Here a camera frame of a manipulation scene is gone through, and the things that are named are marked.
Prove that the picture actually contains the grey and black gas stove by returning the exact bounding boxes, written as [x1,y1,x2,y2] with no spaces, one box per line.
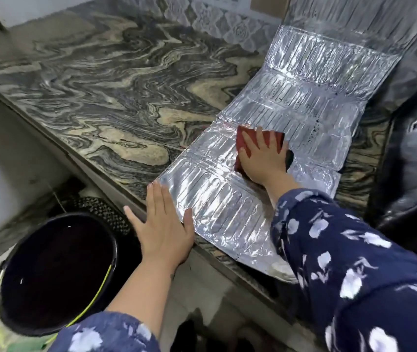
[373,75,417,232]

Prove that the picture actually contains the person's left hand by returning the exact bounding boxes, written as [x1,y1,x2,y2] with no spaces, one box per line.
[123,181,195,275]

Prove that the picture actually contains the person's left forearm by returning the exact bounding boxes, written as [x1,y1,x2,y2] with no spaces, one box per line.
[52,258,186,352]

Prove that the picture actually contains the silver ribbed foil sheet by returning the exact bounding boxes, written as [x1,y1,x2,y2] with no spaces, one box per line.
[156,0,417,283]

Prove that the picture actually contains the black and white woven basket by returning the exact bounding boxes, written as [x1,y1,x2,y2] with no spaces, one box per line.
[62,196,133,236]

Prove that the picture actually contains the person's right forearm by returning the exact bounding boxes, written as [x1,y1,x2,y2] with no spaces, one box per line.
[265,177,417,352]

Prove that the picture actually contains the black bucket with yellow-green handle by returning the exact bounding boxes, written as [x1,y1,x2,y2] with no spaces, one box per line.
[0,212,120,350]

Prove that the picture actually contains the person's right hand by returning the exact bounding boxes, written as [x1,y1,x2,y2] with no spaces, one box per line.
[238,126,292,188]

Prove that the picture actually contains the red cleaning cloth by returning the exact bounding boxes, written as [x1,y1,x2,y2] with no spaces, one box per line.
[233,124,294,179]

